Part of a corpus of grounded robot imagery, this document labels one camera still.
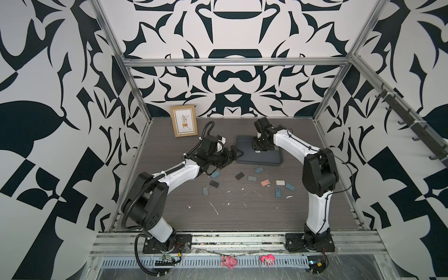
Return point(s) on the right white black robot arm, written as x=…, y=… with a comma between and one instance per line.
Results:
x=319, y=176

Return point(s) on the wooden picture frame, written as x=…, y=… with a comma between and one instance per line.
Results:
x=184, y=121

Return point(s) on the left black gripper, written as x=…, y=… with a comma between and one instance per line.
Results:
x=226, y=158

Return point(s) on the dark grey storage box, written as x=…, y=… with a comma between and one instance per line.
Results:
x=254, y=157

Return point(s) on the wall hook rail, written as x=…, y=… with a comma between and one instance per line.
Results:
x=422, y=130

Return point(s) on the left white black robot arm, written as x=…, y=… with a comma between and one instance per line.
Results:
x=143, y=207

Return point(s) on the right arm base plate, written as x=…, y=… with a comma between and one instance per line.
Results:
x=304, y=242

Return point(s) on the black eraser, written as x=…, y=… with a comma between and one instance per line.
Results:
x=239, y=176
x=214, y=184

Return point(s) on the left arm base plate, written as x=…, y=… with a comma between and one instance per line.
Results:
x=176, y=243

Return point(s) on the teal eraser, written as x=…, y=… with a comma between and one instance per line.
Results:
x=259, y=170

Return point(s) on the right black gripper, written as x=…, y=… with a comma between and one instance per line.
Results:
x=255, y=147

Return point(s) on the pink eraser centre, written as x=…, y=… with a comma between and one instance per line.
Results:
x=265, y=183

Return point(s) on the blue eraser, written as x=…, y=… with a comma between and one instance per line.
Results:
x=215, y=174
x=278, y=193

